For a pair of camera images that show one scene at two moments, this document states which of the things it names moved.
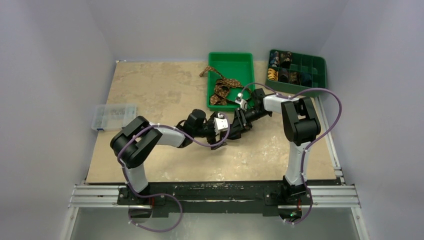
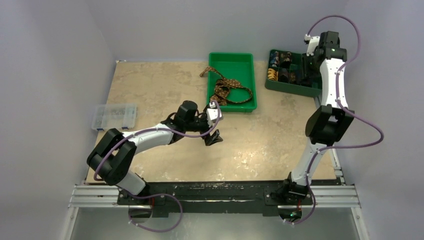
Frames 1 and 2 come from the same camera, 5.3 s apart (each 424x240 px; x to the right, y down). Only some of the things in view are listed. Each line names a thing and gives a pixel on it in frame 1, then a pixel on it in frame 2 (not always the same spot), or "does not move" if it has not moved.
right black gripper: x=241 y=117 → x=306 y=71
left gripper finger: x=215 y=147 → x=213 y=139
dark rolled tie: x=283 y=75 does not move
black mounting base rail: x=264 y=197 does not move
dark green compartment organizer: x=296 y=73 does not move
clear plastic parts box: x=110 y=117 does not move
